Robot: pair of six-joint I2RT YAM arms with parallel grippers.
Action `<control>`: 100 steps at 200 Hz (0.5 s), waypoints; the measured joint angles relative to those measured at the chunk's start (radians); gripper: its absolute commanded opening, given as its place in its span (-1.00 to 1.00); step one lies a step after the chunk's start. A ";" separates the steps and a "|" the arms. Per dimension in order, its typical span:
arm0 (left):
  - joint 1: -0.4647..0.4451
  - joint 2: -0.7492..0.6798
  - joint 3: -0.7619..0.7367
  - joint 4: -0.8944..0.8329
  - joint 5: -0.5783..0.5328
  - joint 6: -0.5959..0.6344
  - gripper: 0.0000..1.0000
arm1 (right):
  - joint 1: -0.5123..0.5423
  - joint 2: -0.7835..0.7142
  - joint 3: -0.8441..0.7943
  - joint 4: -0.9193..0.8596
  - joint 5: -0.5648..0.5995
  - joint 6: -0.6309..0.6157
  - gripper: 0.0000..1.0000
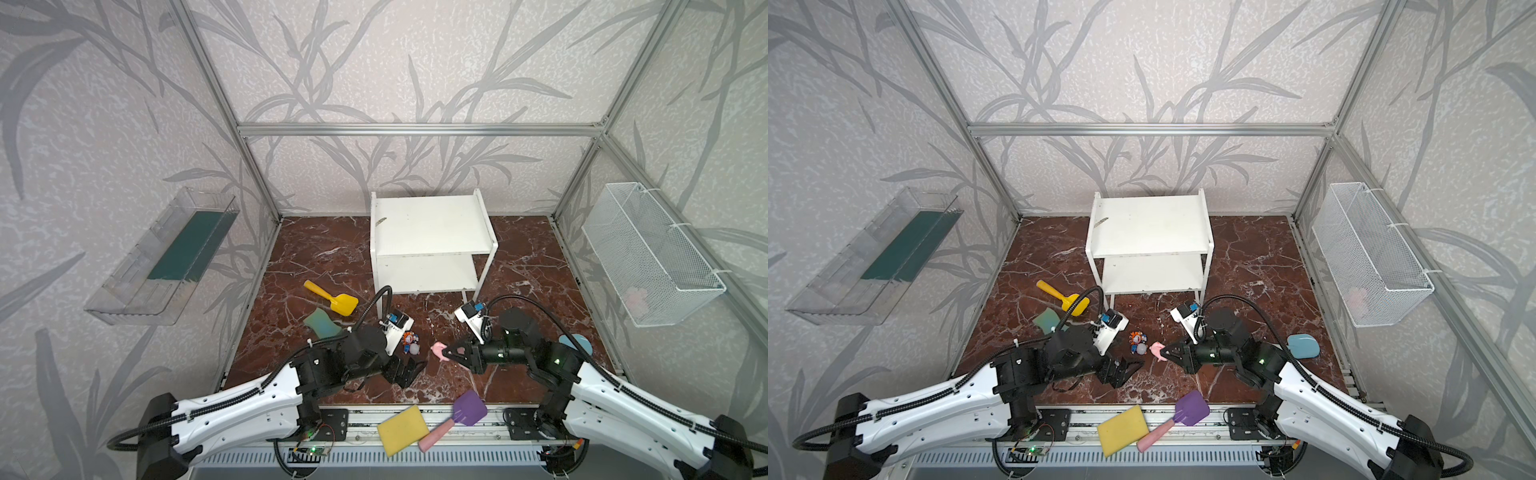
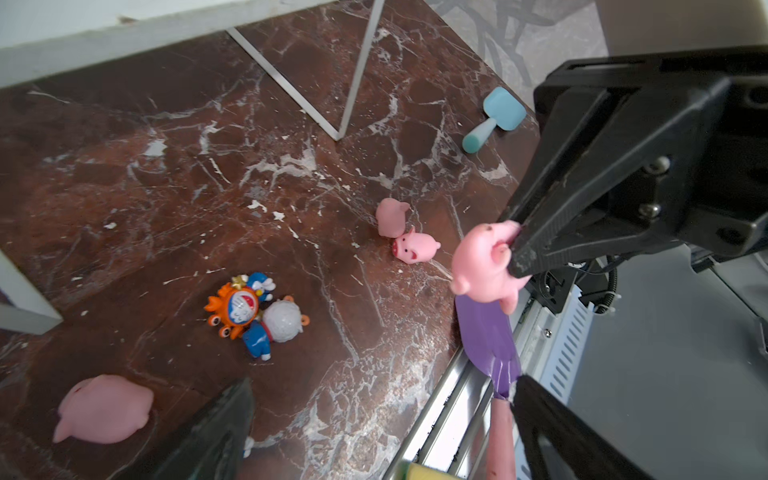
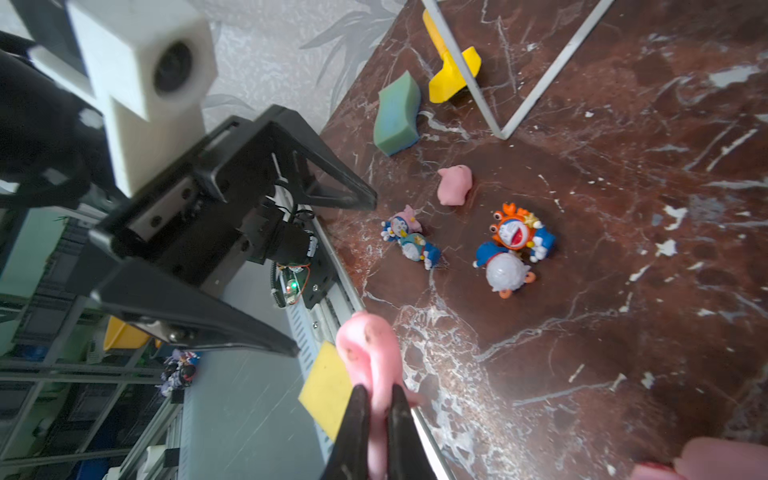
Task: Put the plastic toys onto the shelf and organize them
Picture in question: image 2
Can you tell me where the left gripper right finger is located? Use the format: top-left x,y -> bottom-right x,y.
512,375 -> 650,479

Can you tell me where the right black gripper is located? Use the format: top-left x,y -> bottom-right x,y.
503,46 -> 767,277

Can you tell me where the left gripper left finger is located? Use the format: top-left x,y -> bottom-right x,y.
112,377 -> 255,479

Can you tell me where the pink pig toy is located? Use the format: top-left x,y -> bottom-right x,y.
53,375 -> 154,444
376,198 -> 410,238
392,227 -> 441,264
450,220 -> 531,315

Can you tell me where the white two-tier shelf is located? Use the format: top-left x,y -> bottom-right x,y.
0,0 -> 387,336

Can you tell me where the white sheep Doraemon figure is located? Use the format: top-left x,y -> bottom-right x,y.
242,296 -> 310,361

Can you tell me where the light blue toy shovel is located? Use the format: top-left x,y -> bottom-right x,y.
462,87 -> 527,154

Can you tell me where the purple pink toy shovel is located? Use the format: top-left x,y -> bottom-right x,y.
455,295 -> 521,479

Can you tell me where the yellow sponge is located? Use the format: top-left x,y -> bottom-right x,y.
402,463 -> 459,480

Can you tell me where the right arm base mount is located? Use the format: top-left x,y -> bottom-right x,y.
526,256 -> 620,315

